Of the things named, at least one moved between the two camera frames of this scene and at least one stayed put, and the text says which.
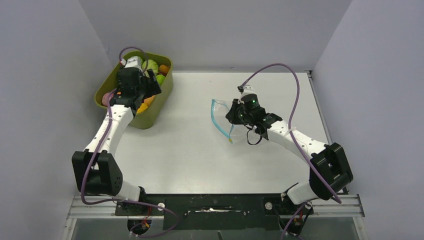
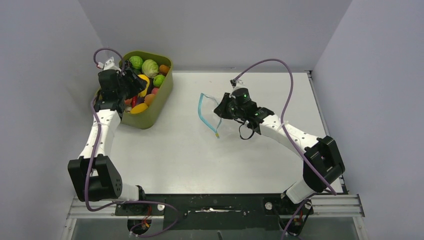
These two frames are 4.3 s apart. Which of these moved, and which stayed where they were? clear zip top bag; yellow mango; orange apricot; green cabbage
Moved: clear zip top bag
Stayed: orange apricot; yellow mango; green cabbage
